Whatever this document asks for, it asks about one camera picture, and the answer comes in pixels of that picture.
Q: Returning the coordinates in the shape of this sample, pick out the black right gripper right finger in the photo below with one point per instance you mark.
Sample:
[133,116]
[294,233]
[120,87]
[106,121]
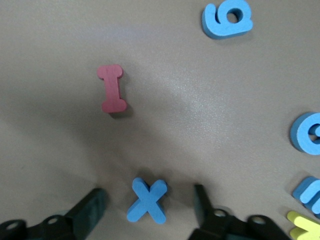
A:
[225,227]

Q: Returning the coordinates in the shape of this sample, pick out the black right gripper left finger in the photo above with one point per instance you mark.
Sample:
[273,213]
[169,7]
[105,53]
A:
[75,225]

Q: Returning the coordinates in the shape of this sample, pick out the blue letter x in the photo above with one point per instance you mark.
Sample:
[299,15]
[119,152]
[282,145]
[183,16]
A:
[148,200]

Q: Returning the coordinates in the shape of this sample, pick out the blue letter m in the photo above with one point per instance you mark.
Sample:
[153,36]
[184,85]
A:
[306,192]

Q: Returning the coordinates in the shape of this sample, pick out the blue capital letter G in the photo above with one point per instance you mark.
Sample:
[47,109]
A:
[300,135]

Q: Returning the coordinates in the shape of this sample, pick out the blue small letter g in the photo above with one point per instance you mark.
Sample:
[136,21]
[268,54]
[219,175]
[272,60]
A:
[215,22]

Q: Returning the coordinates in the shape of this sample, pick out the yellow letter K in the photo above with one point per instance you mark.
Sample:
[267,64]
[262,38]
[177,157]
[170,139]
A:
[305,225]

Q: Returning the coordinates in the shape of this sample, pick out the red letter I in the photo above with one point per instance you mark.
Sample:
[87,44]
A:
[112,87]

